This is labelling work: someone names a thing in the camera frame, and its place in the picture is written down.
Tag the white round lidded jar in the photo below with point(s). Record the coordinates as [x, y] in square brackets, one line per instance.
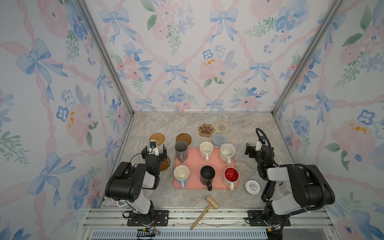
[252, 187]

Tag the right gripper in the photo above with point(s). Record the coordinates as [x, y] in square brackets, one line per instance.
[255, 151]

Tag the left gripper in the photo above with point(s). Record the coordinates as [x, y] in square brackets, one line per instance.
[154, 154]

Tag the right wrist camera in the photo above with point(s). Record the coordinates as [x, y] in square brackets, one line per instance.
[258, 146]

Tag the blue handled cream mug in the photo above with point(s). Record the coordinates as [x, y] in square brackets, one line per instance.
[181, 174]

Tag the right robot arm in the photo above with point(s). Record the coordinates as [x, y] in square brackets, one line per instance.
[309, 189]

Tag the grey mug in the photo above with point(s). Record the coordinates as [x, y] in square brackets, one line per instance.
[181, 149]

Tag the dark brown glossy coaster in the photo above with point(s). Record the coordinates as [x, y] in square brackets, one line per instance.
[164, 164]

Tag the brown cork round coaster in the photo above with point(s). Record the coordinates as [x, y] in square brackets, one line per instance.
[184, 137]

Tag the beige woven round coaster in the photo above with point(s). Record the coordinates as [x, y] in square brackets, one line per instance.
[221, 127]

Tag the woven rattan coaster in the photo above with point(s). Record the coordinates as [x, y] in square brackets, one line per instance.
[158, 137]

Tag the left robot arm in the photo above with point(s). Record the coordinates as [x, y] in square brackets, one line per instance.
[126, 184]

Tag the grey blue woven coaster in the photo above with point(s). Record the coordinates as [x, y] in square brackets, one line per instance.
[219, 139]

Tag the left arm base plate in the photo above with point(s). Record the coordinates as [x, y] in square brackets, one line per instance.
[157, 218]

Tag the wooden mallet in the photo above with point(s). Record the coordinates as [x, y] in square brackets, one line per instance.
[212, 204]

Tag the black mug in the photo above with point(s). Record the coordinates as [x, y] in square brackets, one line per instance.
[207, 175]

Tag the pink tray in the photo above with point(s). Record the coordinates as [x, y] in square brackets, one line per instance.
[196, 173]

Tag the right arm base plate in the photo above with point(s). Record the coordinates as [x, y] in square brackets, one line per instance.
[258, 218]

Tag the cream mug right back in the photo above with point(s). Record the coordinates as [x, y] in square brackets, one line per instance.
[227, 152]

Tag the cream mug middle back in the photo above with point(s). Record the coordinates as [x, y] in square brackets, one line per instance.
[206, 150]

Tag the red interior white mug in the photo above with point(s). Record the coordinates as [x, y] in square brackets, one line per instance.
[230, 177]

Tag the paw shaped wooden coaster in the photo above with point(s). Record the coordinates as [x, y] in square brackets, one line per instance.
[206, 130]

